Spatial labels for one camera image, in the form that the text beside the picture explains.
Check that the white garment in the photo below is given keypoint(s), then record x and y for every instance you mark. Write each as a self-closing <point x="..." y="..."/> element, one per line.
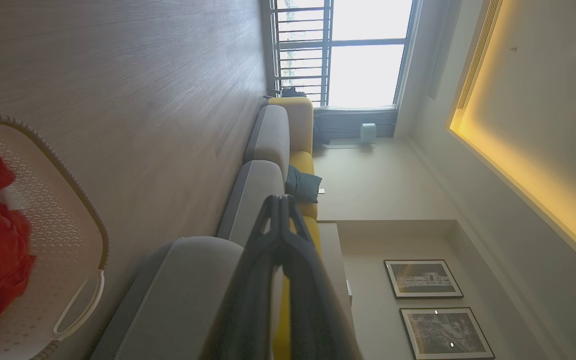
<point x="12" y="201"/>

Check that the large glass window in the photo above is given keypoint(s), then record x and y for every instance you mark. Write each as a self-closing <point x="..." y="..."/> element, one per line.
<point x="368" y="75"/>

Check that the black framed picture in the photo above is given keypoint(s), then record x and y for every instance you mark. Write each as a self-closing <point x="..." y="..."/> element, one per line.
<point x="445" y="334"/>
<point x="423" y="278"/>

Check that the dark teal cushion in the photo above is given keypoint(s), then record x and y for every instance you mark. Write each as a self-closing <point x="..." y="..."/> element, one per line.
<point x="304" y="186"/>

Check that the long ceiling air vent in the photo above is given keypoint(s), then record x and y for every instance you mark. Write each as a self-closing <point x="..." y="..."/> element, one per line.
<point x="478" y="55"/>

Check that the black bag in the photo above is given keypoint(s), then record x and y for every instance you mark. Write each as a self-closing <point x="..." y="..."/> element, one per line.
<point x="293" y="92"/>

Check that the pale wall-mounted box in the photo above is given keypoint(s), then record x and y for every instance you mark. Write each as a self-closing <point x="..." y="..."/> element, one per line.
<point x="368" y="133"/>

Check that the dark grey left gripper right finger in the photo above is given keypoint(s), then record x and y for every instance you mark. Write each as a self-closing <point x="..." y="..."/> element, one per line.
<point x="313" y="310"/>

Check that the white laundry basket brown rim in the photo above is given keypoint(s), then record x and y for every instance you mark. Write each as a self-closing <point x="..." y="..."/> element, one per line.
<point x="58" y="200"/>

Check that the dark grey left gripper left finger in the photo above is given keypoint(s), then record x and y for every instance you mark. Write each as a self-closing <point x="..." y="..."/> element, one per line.
<point x="248" y="300"/>

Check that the metal balcony railing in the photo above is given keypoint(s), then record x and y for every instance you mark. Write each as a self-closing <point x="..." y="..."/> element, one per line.
<point x="303" y="45"/>

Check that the grey curtain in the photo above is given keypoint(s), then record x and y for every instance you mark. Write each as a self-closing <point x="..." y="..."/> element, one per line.
<point x="353" y="122"/>

